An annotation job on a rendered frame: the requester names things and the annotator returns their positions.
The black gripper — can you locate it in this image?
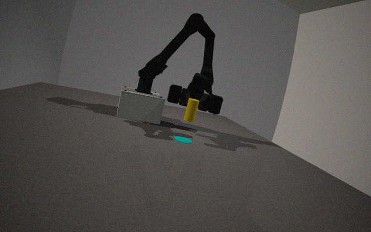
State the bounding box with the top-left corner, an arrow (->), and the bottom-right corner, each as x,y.
167,85 -> 223,114

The yellow cylinder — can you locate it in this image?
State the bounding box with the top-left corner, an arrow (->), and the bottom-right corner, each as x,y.
184,98 -> 199,122

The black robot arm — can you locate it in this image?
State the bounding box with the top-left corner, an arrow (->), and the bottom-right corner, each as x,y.
135,14 -> 215,97

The cyan circle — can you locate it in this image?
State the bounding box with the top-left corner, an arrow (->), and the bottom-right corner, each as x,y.
174,136 -> 192,143

